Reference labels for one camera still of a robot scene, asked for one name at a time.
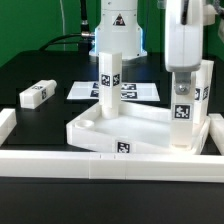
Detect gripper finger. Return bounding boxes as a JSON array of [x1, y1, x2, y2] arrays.
[[174, 72, 191, 95]]

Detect white fiducial marker sheet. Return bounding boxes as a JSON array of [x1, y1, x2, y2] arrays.
[[67, 81, 160, 101]]

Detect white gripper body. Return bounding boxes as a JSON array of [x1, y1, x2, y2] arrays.
[[165, 0, 203, 72]]

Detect white desk top tray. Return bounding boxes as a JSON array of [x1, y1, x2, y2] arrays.
[[66, 102, 210, 154]]

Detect white thin cable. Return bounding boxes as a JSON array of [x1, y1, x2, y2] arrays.
[[59, 0, 67, 52]]

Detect white U-shaped fence frame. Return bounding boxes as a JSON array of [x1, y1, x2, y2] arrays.
[[0, 109, 224, 183]]

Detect black cable with connector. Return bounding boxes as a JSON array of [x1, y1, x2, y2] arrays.
[[39, 0, 98, 52]]

